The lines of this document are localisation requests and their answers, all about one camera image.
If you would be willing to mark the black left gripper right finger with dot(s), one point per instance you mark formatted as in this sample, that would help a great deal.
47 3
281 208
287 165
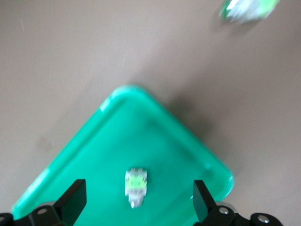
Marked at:
204 204

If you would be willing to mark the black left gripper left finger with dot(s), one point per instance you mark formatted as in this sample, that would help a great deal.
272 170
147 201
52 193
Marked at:
70 202

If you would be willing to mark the silver-headed push button green label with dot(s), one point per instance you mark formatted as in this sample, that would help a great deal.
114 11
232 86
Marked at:
136 183

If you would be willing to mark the green plastic tray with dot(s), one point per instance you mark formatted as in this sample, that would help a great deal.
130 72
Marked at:
131 141

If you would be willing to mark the green push button white body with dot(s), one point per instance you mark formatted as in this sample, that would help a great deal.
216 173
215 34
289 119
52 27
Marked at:
247 9

